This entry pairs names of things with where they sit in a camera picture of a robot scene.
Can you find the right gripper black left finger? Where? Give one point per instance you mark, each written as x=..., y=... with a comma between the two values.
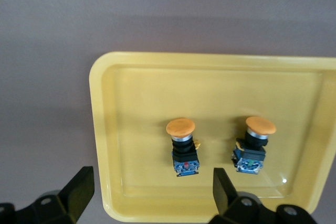
x=76, y=195

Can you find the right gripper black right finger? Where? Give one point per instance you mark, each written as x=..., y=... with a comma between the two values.
x=225, y=197

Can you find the yellow mushroom push button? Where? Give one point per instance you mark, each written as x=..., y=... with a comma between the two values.
x=183, y=155
x=249, y=155

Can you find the yellow plastic tray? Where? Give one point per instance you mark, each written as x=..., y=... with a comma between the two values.
x=210, y=90

